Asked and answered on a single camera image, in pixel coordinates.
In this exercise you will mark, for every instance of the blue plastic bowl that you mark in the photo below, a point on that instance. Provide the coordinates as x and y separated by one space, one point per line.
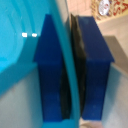
16 26

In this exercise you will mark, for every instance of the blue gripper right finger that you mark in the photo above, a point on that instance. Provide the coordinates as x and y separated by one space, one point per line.
96 76

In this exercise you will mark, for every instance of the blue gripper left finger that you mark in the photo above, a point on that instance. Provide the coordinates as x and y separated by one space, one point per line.
50 76

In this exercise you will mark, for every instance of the red yellow snack box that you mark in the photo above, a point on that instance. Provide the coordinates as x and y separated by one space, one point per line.
111 9

